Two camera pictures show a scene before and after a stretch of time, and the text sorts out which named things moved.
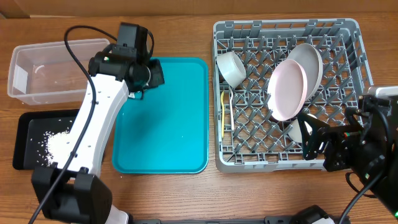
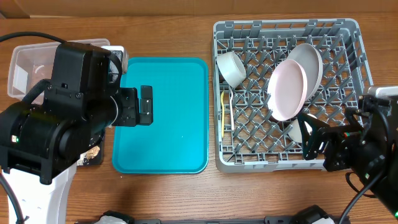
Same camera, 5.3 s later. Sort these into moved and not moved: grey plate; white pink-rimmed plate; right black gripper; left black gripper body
Moved: left black gripper body
Not moved: grey plate; right black gripper; white pink-rimmed plate
